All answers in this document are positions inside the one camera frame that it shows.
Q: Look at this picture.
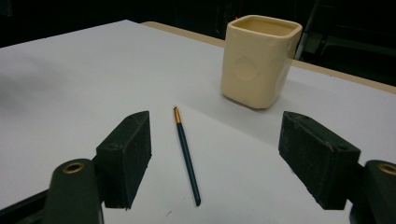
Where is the dark teal gold-tipped pencil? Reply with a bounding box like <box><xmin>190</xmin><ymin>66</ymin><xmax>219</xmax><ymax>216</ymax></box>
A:
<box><xmin>173</xmin><ymin>105</ymin><xmax>202</xmax><ymax>207</ymax></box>

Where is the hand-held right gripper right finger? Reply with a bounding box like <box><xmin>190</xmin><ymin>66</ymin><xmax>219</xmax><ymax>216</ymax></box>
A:
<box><xmin>277</xmin><ymin>110</ymin><xmax>362</xmax><ymax>211</ymax></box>

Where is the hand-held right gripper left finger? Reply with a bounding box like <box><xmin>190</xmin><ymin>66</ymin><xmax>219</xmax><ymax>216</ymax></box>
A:
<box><xmin>95</xmin><ymin>110</ymin><xmax>153</xmax><ymax>210</ymax></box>

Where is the cream square ceramic cup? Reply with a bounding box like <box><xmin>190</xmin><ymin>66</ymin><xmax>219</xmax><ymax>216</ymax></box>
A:
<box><xmin>219</xmin><ymin>14</ymin><xmax>304</xmax><ymax>110</ymax></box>

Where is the black folding chair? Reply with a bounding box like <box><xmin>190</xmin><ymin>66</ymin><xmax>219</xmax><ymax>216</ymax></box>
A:
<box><xmin>295</xmin><ymin>0</ymin><xmax>396</xmax><ymax>87</ymax></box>

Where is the white table cover sheet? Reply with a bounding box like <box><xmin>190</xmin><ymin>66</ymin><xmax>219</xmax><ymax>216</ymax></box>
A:
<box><xmin>0</xmin><ymin>19</ymin><xmax>396</xmax><ymax>224</ymax></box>

